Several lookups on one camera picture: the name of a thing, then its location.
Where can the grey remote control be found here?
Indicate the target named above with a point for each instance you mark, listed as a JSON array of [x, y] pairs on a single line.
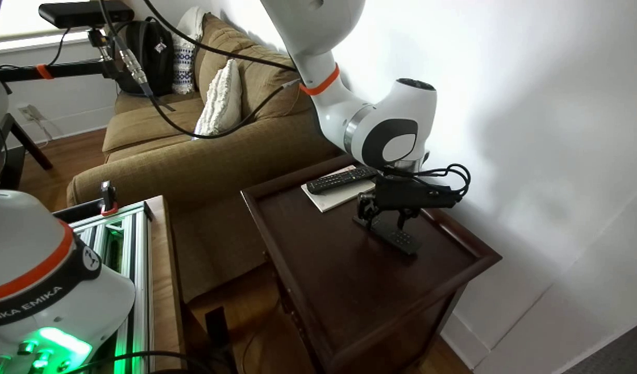
[[396, 238]]

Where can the blue patterned white pillow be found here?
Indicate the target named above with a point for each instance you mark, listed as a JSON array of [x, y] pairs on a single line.
[[183, 62]]

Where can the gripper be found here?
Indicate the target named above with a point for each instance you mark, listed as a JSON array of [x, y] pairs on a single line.
[[396, 203]]

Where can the window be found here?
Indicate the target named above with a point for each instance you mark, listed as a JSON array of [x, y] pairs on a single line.
[[22, 21]]

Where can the brown fabric sofa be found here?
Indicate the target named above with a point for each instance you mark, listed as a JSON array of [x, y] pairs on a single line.
[[204, 161]]

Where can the black and red clamp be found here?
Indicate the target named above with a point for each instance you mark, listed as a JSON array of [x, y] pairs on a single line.
[[108, 197]]

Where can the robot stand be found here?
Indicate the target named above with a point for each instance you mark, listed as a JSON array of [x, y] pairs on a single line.
[[165, 270]]

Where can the camera on mount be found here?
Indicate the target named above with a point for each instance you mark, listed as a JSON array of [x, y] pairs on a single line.
[[84, 13]]

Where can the black backpack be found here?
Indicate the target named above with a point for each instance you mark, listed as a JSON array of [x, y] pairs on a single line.
[[152, 57]]

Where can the white notebook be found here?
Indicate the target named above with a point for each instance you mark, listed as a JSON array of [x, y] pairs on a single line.
[[334, 200]]

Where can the white textured pillow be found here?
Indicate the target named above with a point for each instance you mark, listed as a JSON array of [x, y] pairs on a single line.
[[222, 101]]

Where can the dark wooden table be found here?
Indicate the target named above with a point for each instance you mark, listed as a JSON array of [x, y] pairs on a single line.
[[7, 156]]

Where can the black remote control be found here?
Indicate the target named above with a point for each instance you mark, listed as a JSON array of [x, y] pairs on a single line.
[[339, 179]]

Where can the wall socket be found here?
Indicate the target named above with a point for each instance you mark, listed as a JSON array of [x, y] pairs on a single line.
[[30, 112]]

